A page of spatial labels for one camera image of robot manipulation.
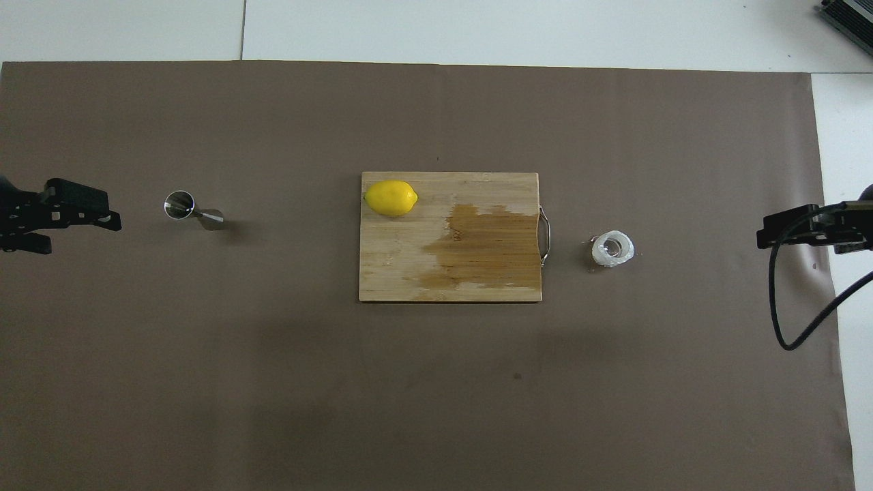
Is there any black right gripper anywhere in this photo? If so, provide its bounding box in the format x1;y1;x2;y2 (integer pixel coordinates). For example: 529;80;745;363
756;183;873;256

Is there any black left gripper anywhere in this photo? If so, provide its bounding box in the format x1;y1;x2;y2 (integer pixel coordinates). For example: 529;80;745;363
0;174;123;255

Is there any steel double jigger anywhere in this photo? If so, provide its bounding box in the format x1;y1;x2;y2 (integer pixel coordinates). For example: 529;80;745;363
164;190;226;231

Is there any small clear glass cup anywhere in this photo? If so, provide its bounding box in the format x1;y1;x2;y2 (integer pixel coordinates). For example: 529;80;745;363
591;230;635;268

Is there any grey ribbed metal device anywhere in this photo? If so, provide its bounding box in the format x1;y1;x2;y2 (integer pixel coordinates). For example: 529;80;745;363
816;0;873;57

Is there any brown table mat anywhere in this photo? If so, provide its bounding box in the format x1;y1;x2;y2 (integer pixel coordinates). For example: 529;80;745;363
0;60;857;491

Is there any yellow lemon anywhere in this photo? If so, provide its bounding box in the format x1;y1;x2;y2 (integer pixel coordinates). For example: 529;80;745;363
364;180;419;218

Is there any wooden cutting board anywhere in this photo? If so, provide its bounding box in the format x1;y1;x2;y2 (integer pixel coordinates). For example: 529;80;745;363
359;171;552;303

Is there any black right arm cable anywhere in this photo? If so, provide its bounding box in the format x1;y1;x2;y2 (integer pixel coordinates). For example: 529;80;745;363
769;203;873;351

